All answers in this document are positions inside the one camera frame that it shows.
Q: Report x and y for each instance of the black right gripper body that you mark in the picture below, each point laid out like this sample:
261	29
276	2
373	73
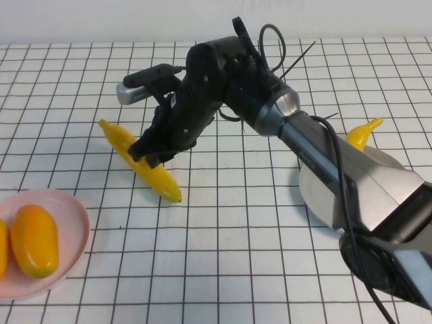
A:
182	118

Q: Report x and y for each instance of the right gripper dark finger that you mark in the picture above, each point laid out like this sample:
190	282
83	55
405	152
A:
157	161
138	148

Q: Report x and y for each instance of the yellow banana hooked stem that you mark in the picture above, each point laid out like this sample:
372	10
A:
165	185

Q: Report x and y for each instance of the orange-blushed mango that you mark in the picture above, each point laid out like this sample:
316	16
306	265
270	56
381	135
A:
33	239

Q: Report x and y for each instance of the plain yellow mango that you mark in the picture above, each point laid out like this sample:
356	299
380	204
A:
2	249

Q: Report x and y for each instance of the yellow banana straight stem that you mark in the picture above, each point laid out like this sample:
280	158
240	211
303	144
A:
361	135

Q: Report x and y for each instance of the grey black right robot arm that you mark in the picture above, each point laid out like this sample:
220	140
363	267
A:
371	182

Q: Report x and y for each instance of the pink round plate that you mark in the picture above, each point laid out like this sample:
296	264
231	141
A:
67	219

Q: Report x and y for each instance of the grey round plate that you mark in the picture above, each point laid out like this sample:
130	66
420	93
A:
314	199

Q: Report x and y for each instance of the white grid-pattern tablecloth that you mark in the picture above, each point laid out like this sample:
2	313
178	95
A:
216	270

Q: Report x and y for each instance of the thin black zip tie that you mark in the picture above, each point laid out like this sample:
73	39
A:
298	59

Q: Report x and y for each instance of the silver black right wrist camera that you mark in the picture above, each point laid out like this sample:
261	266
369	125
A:
135	94

